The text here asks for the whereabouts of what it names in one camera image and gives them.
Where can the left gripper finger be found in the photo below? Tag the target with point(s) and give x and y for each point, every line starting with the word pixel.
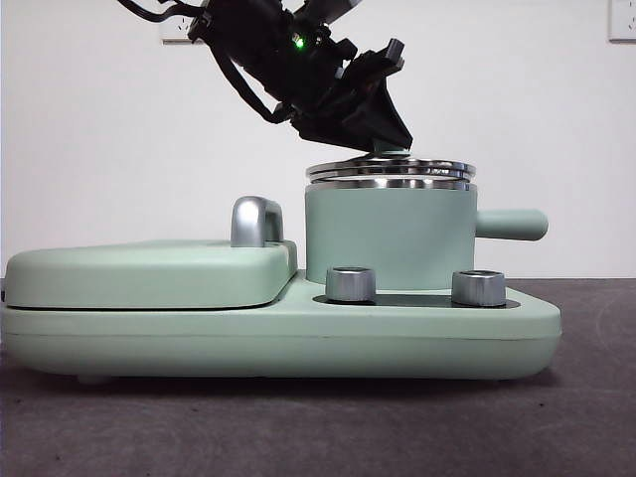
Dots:
pixel 333 134
pixel 385 124

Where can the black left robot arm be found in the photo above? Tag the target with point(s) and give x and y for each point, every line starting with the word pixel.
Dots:
pixel 248 40

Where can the glass lid with mint knob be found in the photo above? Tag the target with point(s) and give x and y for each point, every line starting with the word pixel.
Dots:
pixel 392 166

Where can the white wall socket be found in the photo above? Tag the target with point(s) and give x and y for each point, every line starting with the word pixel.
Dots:
pixel 623 20
pixel 174 32

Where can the silver control knob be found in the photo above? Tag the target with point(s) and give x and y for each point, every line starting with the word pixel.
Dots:
pixel 478 289
pixel 350 285

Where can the mint green griddle cover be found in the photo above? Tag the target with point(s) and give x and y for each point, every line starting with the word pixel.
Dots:
pixel 149 273

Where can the mint green breakfast machine base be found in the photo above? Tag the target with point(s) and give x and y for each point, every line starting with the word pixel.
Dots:
pixel 397 338

